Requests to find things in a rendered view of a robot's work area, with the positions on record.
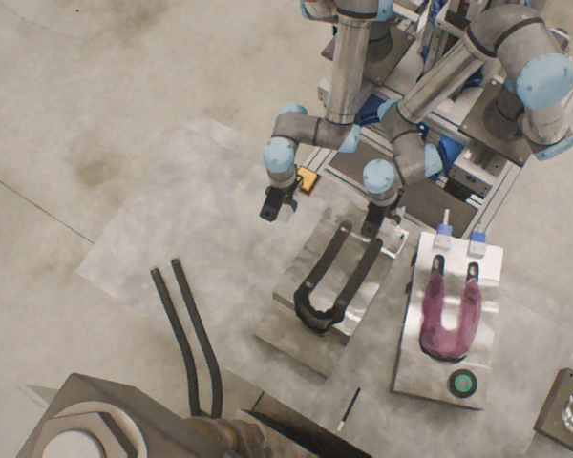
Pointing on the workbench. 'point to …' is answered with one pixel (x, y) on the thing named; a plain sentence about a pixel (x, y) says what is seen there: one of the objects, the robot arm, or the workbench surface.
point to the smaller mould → (568, 411)
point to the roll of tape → (464, 381)
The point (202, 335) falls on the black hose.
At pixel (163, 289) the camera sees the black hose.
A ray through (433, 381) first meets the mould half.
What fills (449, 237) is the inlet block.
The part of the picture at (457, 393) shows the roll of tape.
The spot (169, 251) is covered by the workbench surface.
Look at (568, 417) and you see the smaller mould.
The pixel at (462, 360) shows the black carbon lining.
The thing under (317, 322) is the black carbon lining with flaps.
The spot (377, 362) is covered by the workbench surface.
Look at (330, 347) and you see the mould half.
